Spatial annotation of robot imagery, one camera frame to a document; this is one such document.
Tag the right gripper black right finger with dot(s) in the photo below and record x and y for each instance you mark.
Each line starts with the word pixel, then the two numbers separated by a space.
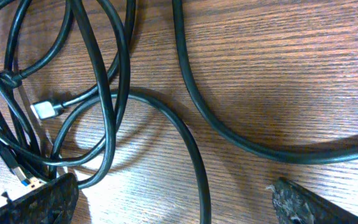
pixel 295 204

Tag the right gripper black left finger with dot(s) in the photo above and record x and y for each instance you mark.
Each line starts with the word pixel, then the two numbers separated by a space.
pixel 50 203

